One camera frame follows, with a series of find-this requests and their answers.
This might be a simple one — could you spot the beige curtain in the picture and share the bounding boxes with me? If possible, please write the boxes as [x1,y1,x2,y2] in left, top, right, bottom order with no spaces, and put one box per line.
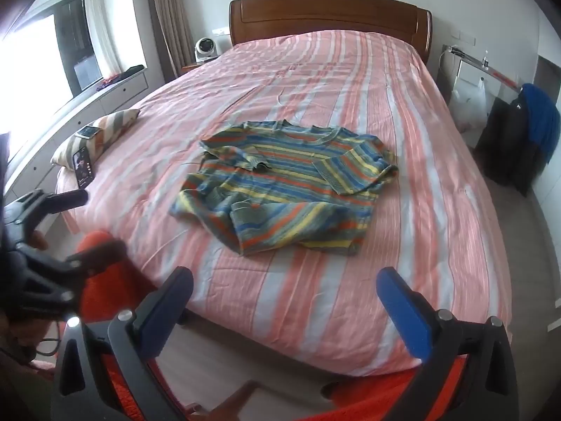
[148,0,196,83]

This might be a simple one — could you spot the black jacket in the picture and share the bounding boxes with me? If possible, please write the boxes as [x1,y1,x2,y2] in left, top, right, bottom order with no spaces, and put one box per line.
[476,92,548,197]

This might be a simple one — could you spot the glass-top desk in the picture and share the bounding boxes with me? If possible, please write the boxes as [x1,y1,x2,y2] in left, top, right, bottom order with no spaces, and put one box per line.
[437,44,525,110]

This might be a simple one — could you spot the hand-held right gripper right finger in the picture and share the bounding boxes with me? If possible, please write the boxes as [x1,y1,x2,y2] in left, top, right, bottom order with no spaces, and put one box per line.
[376,267,520,421]

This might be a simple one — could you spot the window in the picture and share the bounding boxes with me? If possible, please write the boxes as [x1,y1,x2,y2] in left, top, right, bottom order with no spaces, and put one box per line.
[0,0,105,141]

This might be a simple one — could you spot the blue garment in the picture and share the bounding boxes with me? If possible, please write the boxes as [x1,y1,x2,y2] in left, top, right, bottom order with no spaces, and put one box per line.
[520,82,561,165]

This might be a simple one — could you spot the white sheer curtain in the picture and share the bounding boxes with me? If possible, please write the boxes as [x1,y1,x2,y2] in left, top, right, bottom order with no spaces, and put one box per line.
[84,0,122,78]

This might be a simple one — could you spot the white window-sill cabinet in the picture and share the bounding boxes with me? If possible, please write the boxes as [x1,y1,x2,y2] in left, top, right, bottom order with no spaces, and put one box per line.
[9,70,150,194]

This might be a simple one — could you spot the bed with pink striped bedspread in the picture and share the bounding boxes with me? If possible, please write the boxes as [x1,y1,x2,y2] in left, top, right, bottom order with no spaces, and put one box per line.
[53,30,514,378]

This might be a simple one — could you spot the striped pillow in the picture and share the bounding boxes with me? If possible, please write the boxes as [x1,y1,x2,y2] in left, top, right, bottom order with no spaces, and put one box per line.
[51,109,141,172]

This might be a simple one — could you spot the black cable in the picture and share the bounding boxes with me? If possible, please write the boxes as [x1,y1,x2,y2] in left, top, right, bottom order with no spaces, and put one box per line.
[32,316,66,358]

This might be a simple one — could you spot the black smartphone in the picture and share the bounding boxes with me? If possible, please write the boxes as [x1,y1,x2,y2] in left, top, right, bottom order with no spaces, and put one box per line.
[71,147,96,188]

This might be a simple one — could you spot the person's left hand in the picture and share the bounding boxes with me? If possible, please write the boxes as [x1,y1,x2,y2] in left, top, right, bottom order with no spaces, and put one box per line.
[24,229,50,252]

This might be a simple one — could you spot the striped knit sweater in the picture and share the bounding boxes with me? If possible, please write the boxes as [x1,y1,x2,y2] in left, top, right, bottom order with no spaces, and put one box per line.
[170,120,399,257]

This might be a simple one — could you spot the wooden headboard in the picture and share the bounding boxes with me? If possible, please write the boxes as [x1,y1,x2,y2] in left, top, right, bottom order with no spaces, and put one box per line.
[229,0,434,67]

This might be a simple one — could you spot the dark clothes on sill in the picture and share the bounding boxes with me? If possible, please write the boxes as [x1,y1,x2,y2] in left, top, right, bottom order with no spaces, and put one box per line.
[97,65,145,89]

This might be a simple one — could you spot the white plastic bag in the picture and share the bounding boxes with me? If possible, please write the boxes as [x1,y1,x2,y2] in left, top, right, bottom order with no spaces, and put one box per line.
[450,77,488,129]

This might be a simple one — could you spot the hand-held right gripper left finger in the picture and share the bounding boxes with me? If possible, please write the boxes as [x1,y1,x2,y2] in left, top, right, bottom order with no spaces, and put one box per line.
[50,267,194,421]

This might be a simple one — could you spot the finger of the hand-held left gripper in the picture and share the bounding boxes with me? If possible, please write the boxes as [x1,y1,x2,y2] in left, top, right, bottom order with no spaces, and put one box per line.
[9,239,128,317]
[6,189,89,234]

